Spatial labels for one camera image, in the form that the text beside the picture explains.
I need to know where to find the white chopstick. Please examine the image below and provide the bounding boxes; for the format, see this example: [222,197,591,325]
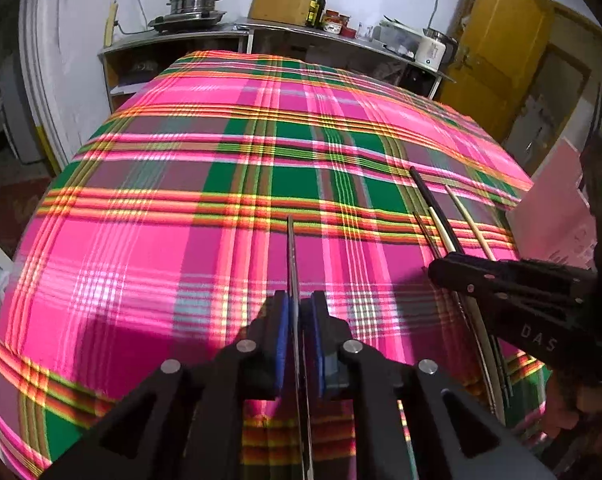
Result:
[425,205,508,424]

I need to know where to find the long steel chopstick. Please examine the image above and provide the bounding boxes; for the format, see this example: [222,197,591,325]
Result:
[287,216,314,479]

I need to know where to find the light wooden chopstick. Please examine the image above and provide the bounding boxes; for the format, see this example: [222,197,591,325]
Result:
[444,184,496,261]

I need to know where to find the metal kitchen counter table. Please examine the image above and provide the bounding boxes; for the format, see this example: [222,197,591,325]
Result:
[234,18,452,99]

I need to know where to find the person's right hand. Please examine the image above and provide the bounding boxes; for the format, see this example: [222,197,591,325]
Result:
[541,370,602,439]

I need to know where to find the pink plastic utensil basket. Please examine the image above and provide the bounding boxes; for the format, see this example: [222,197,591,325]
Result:
[506,139,596,270]

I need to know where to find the pink plaid tablecloth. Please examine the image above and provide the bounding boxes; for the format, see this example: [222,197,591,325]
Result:
[0,51,531,479]

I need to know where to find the white electric kettle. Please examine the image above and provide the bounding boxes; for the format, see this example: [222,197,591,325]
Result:
[415,27,458,70]

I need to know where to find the yellow wooden door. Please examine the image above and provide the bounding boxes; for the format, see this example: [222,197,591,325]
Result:
[440,0,554,142]

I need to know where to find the white storage box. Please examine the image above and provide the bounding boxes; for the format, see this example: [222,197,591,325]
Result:
[373,18,421,61]

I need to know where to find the low wooden shelf cabinet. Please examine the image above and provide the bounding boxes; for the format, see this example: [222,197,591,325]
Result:
[98,25,251,112]

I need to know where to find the red lidded jar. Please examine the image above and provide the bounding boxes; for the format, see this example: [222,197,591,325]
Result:
[321,10,350,35]

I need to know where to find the dark oil bottle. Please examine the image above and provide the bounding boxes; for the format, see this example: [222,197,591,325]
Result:
[314,0,326,29]

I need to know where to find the portable gas stove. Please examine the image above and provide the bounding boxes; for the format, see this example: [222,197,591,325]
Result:
[149,11,224,34]

